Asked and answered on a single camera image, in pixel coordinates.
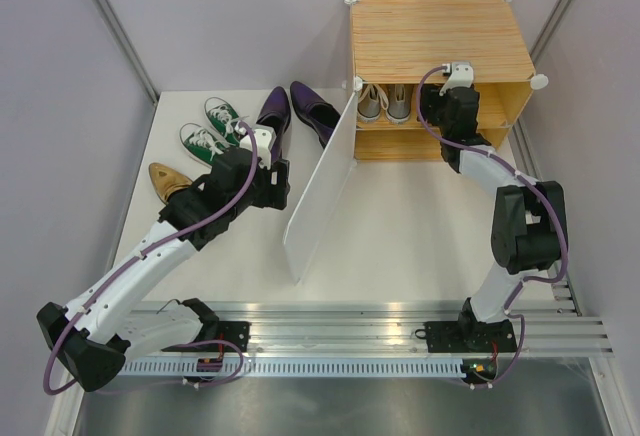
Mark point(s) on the white slotted cable duct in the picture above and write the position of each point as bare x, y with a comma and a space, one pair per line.
173, 367

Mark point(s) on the wooden shoe cabinet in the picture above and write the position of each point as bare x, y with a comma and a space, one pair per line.
398, 41

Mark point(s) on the purple loafer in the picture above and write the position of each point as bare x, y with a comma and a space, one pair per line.
276, 114
313, 111

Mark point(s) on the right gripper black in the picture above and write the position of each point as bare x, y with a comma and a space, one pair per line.
430, 97

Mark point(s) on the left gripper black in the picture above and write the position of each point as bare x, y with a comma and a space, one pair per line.
274, 196

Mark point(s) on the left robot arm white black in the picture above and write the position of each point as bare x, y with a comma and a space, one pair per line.
93, 336

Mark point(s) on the green sneaker upper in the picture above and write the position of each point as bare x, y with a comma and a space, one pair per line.
223, 119

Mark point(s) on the grey sneaker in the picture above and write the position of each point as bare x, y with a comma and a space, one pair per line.
372, 101
399, 103

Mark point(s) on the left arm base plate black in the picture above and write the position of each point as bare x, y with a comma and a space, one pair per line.
234, 332

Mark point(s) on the green sneaker lower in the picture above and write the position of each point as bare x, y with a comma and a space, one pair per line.
201, 144

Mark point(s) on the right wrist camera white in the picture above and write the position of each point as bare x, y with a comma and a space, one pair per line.
459, 74

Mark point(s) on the green sneaker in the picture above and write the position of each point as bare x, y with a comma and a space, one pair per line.
223, 119
201, 144

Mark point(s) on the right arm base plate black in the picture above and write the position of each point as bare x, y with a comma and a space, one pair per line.
448, 337

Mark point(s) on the white cabinet door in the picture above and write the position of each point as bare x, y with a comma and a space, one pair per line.
318, 201

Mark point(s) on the aluminium mounting rail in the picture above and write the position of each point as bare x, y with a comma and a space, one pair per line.
386, 329

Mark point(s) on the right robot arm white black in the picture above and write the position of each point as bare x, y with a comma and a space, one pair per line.
528, 231

